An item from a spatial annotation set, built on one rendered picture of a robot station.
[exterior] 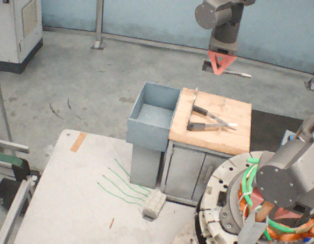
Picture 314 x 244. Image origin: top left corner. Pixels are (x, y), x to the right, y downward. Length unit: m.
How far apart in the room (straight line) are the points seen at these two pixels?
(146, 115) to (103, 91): 1.68
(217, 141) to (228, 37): 0.25
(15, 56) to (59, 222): 2.00
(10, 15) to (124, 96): 1.08
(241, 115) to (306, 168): 0.61
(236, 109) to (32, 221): 0.66
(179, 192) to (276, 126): 1.75
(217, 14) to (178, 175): 0.47
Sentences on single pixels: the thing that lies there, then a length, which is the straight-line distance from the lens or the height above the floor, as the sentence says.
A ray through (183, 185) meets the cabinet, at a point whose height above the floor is 0.87.
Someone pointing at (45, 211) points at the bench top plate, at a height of 0.78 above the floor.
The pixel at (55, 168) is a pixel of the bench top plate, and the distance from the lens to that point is 1.15.
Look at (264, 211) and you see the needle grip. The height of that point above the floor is 1.21.
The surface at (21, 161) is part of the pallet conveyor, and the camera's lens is 1.22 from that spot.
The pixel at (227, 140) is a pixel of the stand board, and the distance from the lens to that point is 0.88.
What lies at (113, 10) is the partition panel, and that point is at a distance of 3.03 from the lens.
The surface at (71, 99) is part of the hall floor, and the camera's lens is 2.61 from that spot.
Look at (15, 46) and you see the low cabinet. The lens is 2.80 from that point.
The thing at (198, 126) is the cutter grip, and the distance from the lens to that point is 0.85.
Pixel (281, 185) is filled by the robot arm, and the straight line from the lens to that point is 0.38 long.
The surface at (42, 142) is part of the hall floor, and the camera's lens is 2.32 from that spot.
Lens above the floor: 1.66
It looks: 42 degrees down
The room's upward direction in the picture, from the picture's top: 9 degrees clockwise
